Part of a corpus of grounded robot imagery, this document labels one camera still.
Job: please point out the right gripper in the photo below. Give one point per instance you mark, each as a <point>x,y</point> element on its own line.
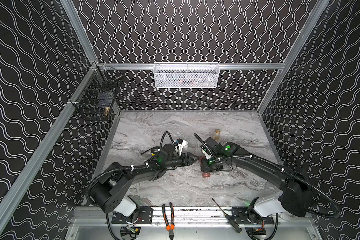
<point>208,157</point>

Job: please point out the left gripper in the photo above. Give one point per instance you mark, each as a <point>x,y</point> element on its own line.
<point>183,160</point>

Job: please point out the brown pill organizer box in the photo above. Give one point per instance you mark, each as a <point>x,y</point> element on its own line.
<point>204,167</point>

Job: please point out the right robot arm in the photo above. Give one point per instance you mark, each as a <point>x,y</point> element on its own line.
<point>297,189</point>

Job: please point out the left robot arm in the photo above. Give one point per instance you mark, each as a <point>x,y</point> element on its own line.
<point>108,190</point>

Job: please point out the small amber glass vial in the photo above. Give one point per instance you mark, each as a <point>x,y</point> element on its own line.
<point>217,134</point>

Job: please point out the yellow black tape measure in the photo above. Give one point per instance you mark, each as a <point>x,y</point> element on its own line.
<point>152,151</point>

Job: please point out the black screwdriver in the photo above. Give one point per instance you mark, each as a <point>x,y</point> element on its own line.
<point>230,220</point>

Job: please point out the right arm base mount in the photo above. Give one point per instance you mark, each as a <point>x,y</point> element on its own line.
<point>243,216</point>

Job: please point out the orange handled pliers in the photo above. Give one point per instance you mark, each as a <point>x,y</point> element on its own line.
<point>170,225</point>

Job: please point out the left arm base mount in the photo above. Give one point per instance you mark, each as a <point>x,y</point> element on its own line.
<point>142,215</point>

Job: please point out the white wire mesh basket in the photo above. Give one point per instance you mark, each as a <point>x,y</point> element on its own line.
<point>186,75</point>

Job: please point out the black wire basket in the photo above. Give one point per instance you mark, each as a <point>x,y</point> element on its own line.
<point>96,103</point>

